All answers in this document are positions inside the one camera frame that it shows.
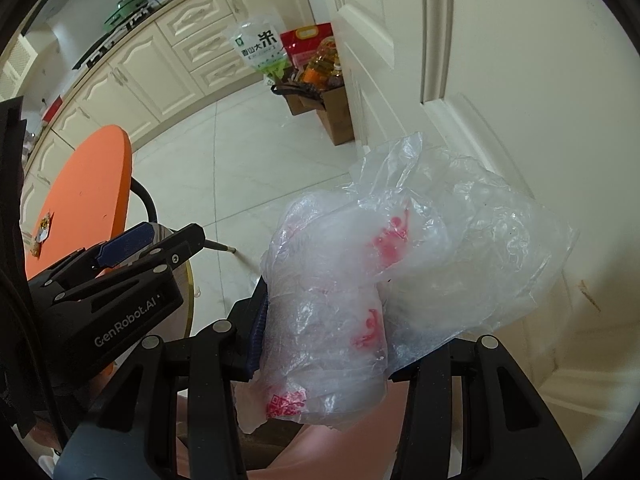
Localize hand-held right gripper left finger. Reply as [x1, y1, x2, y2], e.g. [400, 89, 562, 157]
[52, 275, 273, 480]

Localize orange snack wrapper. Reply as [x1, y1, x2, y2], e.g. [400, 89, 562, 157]
[31, 211, 55, 260]

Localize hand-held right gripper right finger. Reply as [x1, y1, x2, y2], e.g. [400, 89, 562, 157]
[390, 334, 583, 480]

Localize white green rice bag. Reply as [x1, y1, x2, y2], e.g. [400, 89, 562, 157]
[229, 14, 291, 86]

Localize large cardboard box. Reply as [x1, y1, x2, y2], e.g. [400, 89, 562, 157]
[317, 82, 357, 147]

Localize yellow cooking oil bottle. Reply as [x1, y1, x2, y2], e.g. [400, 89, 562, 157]
[300, 45, 346, 83]

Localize small cardboard box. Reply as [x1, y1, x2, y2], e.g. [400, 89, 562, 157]
[272, 80, 326, 116]

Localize green electric cooking pot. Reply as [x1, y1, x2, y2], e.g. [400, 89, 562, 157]
[102, 0, 151, 28]

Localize orange round table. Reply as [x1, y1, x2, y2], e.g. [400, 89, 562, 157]
[20, 125, 240, 341]

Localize cream upper wall cabinets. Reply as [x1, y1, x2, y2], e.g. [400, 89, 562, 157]
[0, 35, 28, 101]

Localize white plastic bag red print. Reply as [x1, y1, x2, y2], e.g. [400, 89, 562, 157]
[237, 132, 581, 433]

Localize cream lower kitchen cabinets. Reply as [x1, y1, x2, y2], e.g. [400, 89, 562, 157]
[20, 0, 321, 196]

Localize red gift box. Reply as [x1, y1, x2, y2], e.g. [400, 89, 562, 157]
[280, 22, 335, 68]

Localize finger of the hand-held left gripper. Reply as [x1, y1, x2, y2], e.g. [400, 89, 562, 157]
[50, 223, 206, 306]
[27, 222, 153, 291]

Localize black gas stove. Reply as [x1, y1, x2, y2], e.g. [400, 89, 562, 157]
[72, 5, 151, 71]

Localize cream panelled door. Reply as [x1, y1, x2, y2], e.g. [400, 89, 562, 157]
[322, 0, 631, 461]

